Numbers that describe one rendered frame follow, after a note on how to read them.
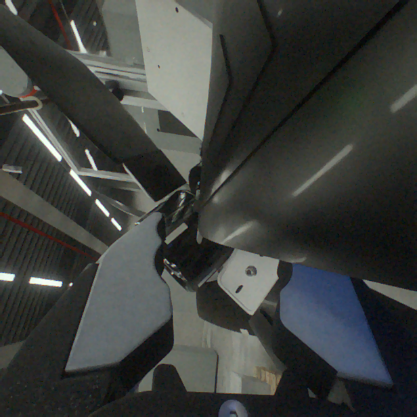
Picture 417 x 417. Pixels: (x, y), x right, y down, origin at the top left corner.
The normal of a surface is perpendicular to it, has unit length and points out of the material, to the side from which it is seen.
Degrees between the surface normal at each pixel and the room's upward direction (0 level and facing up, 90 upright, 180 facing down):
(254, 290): 53
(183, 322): 90
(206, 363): 90
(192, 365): 90
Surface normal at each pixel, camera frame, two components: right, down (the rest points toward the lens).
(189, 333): 0.11, -0.36
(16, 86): -0.02, 0.51
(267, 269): -0.55, -0.07
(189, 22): -0.71, 0.61
